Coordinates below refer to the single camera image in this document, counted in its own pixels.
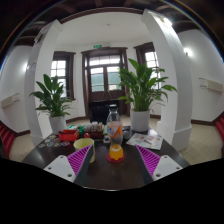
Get group of round stickers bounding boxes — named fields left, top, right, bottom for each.
left=37, top=133, right=71, bottom=149

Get pale yellow cup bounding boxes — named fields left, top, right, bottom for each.
left=73, top=137, right=97, bottom=164

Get small potted green plant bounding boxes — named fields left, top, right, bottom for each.
left=29, top=73, right=73, bottom=134

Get dark framed wide window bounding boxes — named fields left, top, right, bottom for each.
left=50, top=50, right=77, bottom=101

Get printed paper leaflet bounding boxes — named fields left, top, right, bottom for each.
left=125, top=132, right=164, bottom=151

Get dark wooden double door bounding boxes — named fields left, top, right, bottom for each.
left=80, top=47, right=129, bottom=111

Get red plastic basket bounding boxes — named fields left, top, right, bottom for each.
left=58, top=129, right=80, bottom=142

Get black chair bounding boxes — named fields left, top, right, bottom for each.
left=88, top=99, right=120, bottom=125

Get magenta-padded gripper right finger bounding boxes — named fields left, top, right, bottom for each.
left=133, top=144, right=184, bottom=187

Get wall lamp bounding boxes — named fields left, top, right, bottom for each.
left=183, top=47, right=194, bottom=58

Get large potted green plant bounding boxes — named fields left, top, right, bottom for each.
left=117, top=58, right=178, bottom=133

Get clear orange drink bottle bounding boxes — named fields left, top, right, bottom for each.
left=105, top=104, right=125, bottom=163

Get red carpeted stairs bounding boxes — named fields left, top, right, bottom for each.
left=0, top=121, right=16, bottom=156

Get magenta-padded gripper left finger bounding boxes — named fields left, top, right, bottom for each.
left=43, top=144, right=95, bottom=188

